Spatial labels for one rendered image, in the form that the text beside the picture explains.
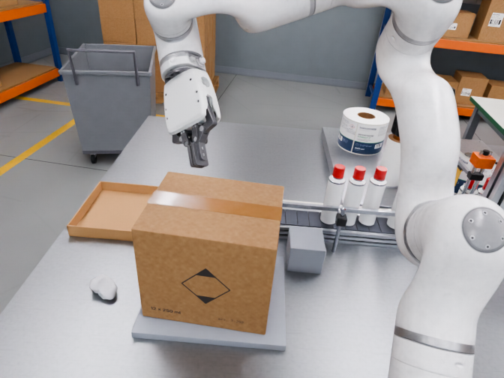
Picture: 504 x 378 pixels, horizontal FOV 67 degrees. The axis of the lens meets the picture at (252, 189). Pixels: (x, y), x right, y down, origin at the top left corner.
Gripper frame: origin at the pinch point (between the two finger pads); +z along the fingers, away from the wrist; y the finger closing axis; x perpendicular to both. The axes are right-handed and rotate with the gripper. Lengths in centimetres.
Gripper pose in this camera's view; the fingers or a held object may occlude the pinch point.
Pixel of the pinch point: (197, 155)
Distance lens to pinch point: 69.2
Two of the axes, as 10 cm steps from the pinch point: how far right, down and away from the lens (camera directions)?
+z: 1.9, 9.6, -1.9
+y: -7.8, 2.6, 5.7
